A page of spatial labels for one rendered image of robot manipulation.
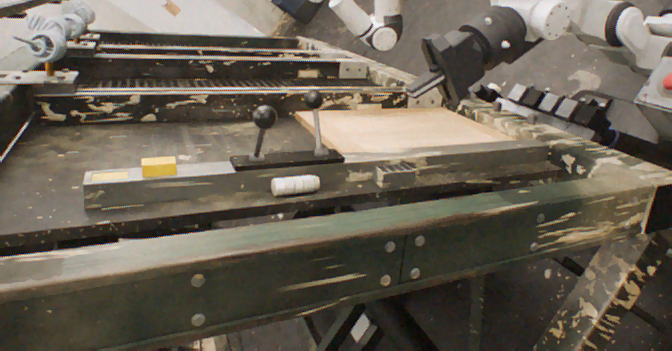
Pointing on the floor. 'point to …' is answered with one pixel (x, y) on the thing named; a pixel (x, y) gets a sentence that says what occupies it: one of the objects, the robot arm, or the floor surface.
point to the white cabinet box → (170, 3)
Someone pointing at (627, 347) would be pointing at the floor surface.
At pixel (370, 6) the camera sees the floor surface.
